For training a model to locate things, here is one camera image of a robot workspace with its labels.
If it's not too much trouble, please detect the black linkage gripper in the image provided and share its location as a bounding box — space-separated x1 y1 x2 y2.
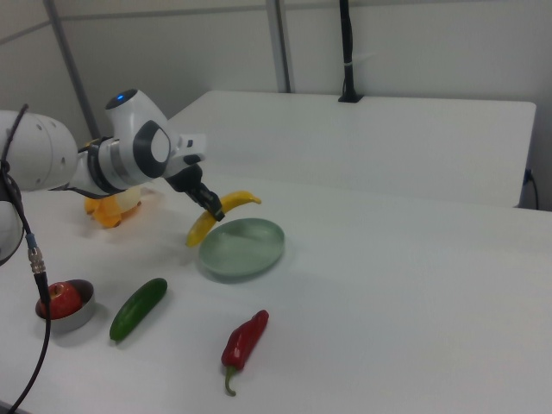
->
165 163 228 223

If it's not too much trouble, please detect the yellow banana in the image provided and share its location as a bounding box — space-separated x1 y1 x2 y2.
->
185 190 263 248

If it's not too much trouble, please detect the pale green plastic plate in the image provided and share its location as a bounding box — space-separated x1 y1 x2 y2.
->
198 217 286 278

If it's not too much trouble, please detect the orange plush toy with tag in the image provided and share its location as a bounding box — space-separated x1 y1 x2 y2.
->
81 137 166 230

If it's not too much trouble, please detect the dark green cucumber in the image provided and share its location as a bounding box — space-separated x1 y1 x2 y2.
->
109 277 169 343

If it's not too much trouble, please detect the red chili pepper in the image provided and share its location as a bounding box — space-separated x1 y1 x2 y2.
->
221 309 271 397

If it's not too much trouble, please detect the white rectangular table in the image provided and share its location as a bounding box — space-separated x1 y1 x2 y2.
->
166 89 538 209

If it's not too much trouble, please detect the small metal bowl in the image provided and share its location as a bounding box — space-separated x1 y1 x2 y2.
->
34 279 97 334

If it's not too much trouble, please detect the red apple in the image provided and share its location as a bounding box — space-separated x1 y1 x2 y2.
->
40 280 84 321

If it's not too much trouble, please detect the grey partition post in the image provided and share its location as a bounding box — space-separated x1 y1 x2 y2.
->
41 0 101 140
264 0 295 94

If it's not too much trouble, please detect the black cable with metal connector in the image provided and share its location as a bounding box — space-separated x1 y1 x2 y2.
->
0 103 58 414

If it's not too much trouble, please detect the black camera pole clamp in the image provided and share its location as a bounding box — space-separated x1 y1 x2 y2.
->
336 0 366 104

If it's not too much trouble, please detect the thin black cable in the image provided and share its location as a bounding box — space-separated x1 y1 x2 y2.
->
523 167 541 212

